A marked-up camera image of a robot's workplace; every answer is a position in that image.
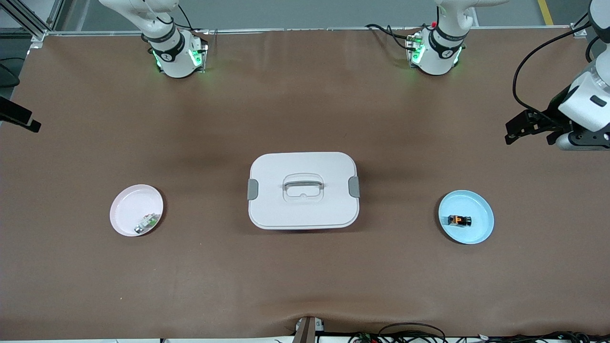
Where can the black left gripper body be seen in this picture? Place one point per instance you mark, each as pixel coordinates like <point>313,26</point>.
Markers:
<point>555,113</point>

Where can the orange black push switch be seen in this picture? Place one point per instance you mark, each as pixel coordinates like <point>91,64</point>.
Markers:
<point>460,220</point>

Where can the white lidded storage box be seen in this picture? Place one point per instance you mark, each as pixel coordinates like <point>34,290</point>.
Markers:
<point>286,209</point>

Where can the light blue round plate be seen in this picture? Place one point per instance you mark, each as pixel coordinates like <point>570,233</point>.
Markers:
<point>476,205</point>

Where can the pink round plate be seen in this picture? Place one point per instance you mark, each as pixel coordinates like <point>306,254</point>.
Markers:
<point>133,209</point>

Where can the brown table mat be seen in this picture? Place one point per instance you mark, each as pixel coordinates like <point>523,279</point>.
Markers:
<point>305,109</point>

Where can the small white connector block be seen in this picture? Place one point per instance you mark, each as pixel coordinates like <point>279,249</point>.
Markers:
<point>319,325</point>

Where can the aluminium frame profile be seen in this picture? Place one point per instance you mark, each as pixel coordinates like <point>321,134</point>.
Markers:
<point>579,29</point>
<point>33,26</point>

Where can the green white switch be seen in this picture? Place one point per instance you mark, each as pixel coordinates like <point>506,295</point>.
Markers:
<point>147,222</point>

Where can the silver table edge rail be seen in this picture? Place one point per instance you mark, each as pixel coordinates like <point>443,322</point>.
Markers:
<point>310,29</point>

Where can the brown camera post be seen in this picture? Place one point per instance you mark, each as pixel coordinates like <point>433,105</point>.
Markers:
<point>305,331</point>

